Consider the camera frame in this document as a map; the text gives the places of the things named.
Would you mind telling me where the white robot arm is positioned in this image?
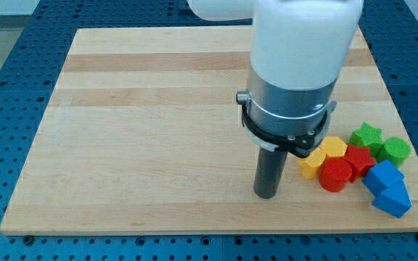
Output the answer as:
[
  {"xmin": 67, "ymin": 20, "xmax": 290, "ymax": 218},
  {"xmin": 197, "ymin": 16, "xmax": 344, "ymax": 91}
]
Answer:
[{"xmin": 188, "ymin": 0, "xmax": 364, "ymax": 90}]

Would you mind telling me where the wooden board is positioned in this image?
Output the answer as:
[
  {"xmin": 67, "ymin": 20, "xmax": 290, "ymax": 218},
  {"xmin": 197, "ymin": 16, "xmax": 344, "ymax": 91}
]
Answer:
[{"xmin": 0, "ymin": 25, "xmax": 418, "ymax": 236}]

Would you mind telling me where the dark grey cylinder pusher tool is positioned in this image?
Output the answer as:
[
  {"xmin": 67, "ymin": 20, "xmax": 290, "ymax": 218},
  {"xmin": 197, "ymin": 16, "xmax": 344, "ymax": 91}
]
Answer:
[{"xmin": 253, "ymin": 148, "xmax": 287, "ymax": 199}]

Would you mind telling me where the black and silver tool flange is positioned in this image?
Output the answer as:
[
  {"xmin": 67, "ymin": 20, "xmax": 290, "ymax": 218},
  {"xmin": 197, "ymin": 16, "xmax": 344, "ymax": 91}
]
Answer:
[{"xmin": 236, "ymin": 68, "xmax": 337, "ymax": 158}]

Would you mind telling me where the yellow cylinder block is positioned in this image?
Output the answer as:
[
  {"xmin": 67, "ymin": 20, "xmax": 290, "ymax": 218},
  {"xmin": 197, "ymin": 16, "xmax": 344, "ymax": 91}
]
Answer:
[{"xmin": 297, "ymin": 148, "xmax": 327, "ymax": 179}]

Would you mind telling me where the yellow hexagon block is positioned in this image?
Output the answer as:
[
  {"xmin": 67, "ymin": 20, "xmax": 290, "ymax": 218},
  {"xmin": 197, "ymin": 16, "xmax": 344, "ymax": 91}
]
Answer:
[{"xmin": 319, "ymin": 136, "xmax": 348, "ymax": 159}]

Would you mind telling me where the red cylinder block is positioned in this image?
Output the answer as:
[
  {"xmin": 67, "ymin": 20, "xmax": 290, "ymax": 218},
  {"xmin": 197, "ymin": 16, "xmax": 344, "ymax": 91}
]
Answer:
[{"xmin": 319, "ymin": 158, "xmax": 353, "ymax": 192}]

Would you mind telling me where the red star block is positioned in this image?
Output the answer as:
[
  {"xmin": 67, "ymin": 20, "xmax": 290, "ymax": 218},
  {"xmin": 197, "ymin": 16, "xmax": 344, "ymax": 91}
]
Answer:
[{"xmin": 343, "ymin": 144, "xmax": 376, "ymax": 183}]

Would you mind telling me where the green star block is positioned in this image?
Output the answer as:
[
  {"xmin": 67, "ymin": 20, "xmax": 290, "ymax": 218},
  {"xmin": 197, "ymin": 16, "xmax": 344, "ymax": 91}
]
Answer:
[{"xmin": 348, "ymin": 122, "xmax": 383, "ymax": 157}]

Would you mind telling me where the blue cube block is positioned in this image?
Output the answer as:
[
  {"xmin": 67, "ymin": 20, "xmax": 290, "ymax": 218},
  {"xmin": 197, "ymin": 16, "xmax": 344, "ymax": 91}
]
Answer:
[{"xmin": 362, "ymin": 159, "xmax": 404, "ymax": 196}]

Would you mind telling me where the green cylinder block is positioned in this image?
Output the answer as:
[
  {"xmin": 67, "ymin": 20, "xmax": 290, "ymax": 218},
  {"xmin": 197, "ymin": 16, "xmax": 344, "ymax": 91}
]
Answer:
[{"xmin": 376, "ymin": 137, "xmax": 411, "ymax": 167}]

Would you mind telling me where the blue triangle block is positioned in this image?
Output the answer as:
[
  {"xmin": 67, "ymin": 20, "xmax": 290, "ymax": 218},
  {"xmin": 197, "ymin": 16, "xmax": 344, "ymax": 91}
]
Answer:
[{"xmin": 372, "ymin": 181, "xmax": 412, "ymax": 218}]

